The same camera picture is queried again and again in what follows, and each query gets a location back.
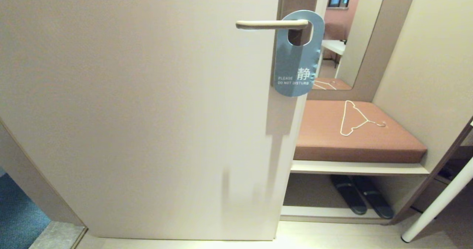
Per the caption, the brown bench seat cushion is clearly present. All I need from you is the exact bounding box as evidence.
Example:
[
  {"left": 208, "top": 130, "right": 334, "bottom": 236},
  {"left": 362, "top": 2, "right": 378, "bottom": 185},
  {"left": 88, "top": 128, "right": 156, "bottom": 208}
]
[{"left": 294, "top": 100, "right": 428, "bottom": 164}]

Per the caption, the brown niche side panel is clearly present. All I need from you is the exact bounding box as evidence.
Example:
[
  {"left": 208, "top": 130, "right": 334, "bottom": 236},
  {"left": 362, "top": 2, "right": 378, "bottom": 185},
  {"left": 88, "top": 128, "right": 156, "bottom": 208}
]
[{"left": 392, "top": 118, "right": 473, "bottom": 224}]

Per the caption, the white wire clothes hanger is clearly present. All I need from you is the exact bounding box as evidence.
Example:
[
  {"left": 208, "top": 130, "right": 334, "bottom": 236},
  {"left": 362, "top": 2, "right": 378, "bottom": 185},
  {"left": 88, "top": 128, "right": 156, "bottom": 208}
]
[{"left": 340, "top": 100, "right": 387, "bottom": 137}]

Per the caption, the white table leg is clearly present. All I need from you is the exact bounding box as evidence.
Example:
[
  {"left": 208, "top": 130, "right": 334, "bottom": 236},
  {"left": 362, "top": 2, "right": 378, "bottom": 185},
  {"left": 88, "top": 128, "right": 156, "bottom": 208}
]
[{"left": 401, "top": 157, "right": 473, "bottom": 243}]

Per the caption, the beige lever door handle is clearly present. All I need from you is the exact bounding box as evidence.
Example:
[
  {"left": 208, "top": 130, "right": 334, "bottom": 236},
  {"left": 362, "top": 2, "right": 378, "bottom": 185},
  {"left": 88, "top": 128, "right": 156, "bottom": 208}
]
[{"left": 236, "top": 19, "right": 309, "bottom": 30}]

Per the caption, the beige room door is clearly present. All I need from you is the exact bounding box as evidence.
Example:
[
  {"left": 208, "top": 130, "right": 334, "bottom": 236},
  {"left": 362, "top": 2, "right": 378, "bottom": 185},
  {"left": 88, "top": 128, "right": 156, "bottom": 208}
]
[{"left": 0, "top": 0, "right": 332, "bottom": 241}]

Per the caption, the white bench base board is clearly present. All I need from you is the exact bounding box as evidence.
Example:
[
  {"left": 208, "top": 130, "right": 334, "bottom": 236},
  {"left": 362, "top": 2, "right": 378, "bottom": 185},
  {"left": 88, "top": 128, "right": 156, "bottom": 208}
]
[{"left": 280, "top": 205, "right": 393, "bottom": 225}]

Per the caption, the black slipper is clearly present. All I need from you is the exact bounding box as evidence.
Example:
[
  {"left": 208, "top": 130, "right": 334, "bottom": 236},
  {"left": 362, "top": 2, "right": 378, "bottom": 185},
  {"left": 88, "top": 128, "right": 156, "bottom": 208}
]
[
  {"left": 330, "top": 174, "right": 368, "bottom": 216},
  {"left": 353, "top": 175, "right": 395, "bottom": 220}
]

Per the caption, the wall mirror brown frame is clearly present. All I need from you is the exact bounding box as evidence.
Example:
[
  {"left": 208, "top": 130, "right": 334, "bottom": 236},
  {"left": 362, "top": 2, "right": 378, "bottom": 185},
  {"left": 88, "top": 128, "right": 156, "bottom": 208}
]
[{"left": 307, "top": 0, "right": 420, "bottom": 102}]

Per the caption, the blue and white door hanger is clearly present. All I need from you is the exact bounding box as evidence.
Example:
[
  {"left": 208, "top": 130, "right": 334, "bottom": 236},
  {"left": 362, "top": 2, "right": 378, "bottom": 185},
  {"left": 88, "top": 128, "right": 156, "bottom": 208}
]
[{"left": 273, "top": 10, "right": 326, "bottom": 97}]

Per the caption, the white bench seat board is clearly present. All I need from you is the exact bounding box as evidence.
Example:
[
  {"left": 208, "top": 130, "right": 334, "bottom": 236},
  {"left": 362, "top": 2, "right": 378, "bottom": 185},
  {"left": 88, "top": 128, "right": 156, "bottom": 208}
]
[{"left": 290, "top": 160, "right": 430, "bottom": 176}]

